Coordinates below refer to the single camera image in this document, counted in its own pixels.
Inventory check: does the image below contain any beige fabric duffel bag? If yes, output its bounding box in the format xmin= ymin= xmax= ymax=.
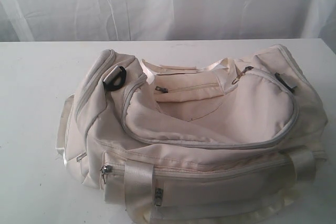
xmin=56 ymin=45 xmax=328 ymax=223

